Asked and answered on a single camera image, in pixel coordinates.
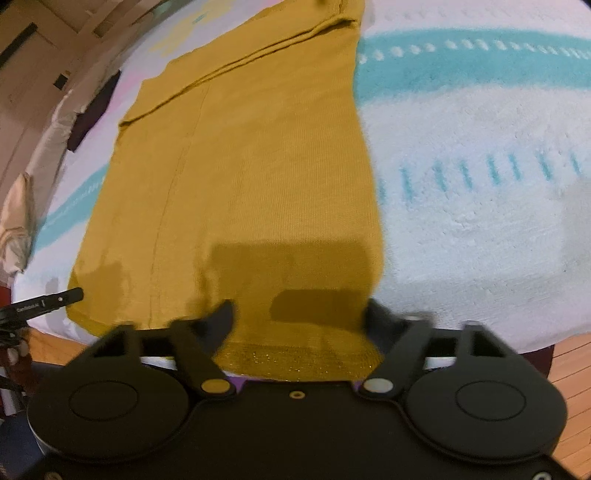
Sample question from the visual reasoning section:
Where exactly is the wooden headboard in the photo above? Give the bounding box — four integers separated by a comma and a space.
0, 0, 172, 204

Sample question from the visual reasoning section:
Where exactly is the pastel floral bed sheet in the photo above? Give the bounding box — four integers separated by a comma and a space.
9, 0, 591, 356

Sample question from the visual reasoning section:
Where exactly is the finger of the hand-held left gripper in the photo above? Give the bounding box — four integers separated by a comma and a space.
0, 287, 85, 326

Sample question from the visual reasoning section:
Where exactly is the dark folded cloth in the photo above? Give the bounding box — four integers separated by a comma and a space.
67, 69, 122, 153

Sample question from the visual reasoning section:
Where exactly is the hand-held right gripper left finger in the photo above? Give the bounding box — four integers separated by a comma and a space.
88, 300, 235, 400

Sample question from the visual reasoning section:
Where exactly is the mustard yellow long-sleeved sweater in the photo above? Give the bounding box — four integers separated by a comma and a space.
66, 0, 386, 383

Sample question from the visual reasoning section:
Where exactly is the grey pillow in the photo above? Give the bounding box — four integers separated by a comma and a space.
25, 80, 121, 195

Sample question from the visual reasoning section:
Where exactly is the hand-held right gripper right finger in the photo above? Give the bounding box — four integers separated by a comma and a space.
358, 300, 509, 400

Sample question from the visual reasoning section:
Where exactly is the beige satin pillow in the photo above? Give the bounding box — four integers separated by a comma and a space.
0, 172, 40, 274

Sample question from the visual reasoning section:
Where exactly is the black rail strip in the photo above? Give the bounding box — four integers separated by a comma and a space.
0, 23, 38, 68

